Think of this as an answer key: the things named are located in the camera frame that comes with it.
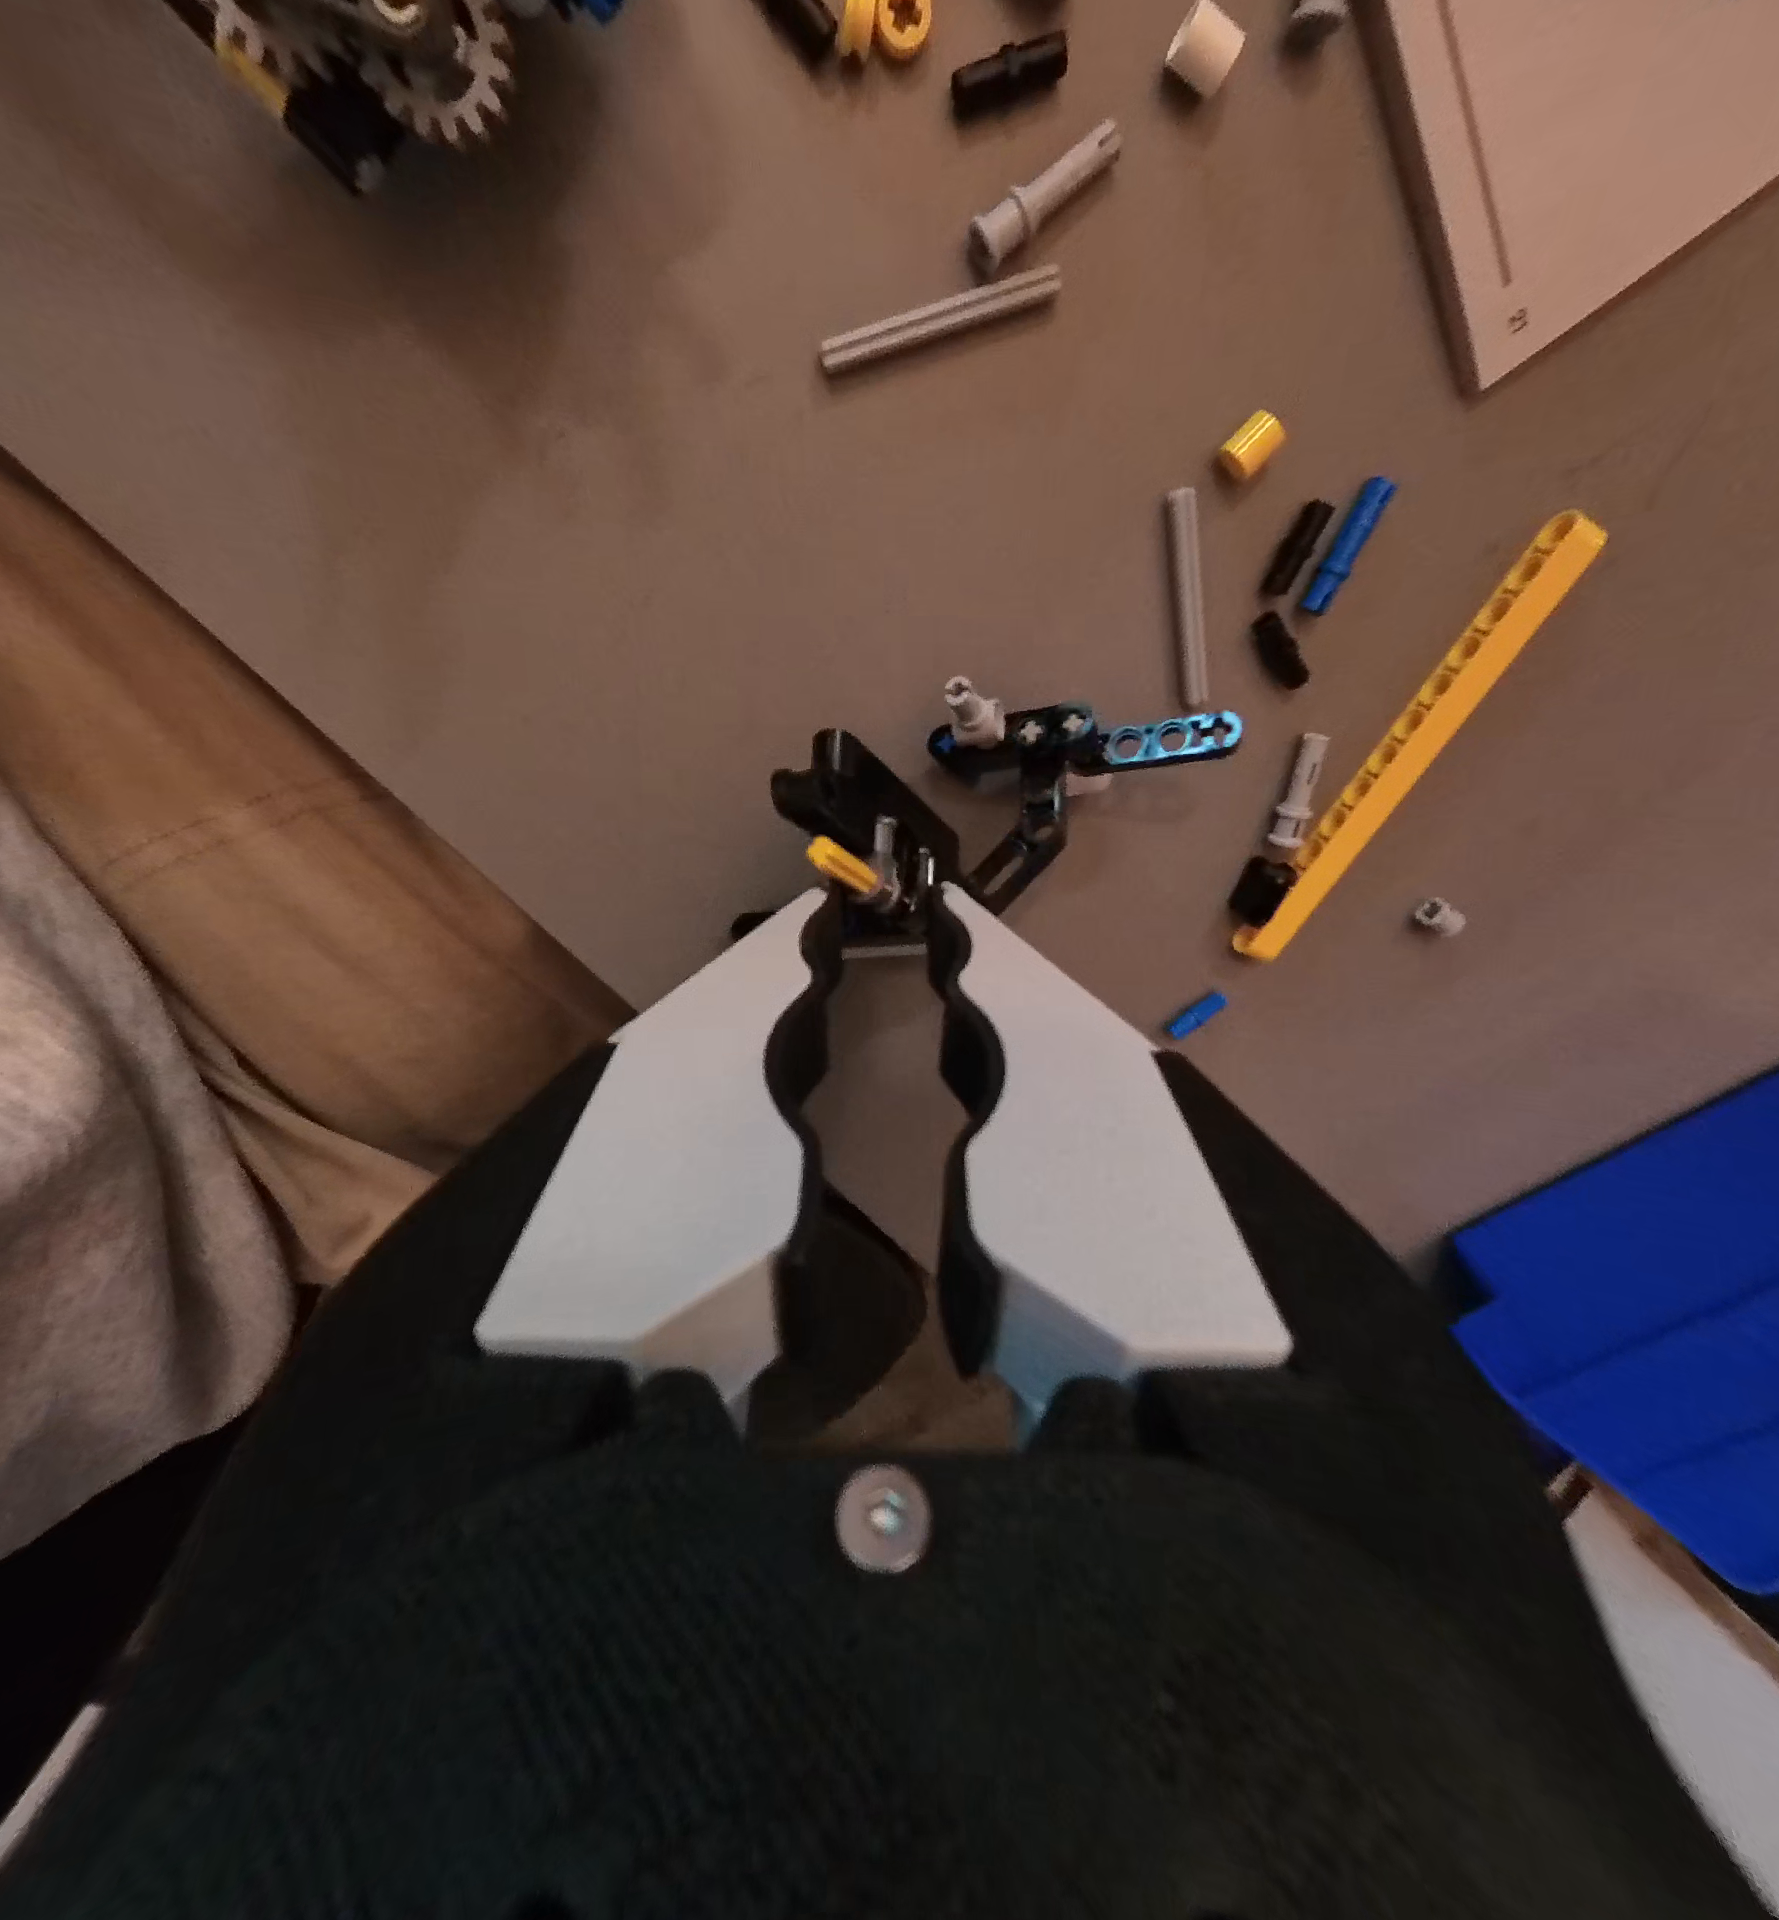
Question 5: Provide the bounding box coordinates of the light grey lego pin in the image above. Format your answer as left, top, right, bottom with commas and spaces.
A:
1266, 730, 1336, 861

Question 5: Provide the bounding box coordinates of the black lego linkage subassembly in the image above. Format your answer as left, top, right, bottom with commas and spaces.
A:
766, 673, 1246, 950

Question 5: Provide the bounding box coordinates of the long blue lego pin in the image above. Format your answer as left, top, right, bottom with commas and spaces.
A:
1297, 475, 1401, 619

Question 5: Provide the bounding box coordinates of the grey lego axle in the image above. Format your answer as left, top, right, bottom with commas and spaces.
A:
817, 264, 1066, 378
1162, 486, 1212, 714

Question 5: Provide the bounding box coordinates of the white lego bush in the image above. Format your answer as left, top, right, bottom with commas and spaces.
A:
1162, 0, 1250, 102

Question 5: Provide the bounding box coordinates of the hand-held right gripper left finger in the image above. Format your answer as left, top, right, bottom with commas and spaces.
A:
474, 886, 849, 1434

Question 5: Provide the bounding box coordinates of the yellow lego connector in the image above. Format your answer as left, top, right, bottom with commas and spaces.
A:
832, 0, 936, 66

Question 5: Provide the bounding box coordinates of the lego instruction booklet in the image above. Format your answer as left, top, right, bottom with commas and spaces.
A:
1355, 0, 1779, 399

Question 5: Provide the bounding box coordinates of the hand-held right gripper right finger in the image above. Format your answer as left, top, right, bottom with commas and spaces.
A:
922, 881, 1294, 1434

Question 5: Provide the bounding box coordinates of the blue storage bin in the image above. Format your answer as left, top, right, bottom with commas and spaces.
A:
1436, 1033, 1779, 1599

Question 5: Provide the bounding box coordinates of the long grey lego pin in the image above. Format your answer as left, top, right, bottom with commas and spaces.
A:
966, 119, 1125, 276

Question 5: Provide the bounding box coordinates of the lego gear assembly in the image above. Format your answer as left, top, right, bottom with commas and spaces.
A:
167, 0, 518, 201

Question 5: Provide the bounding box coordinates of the long yellow lego beam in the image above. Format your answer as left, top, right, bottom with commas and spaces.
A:
1230, 510, 1611, 966

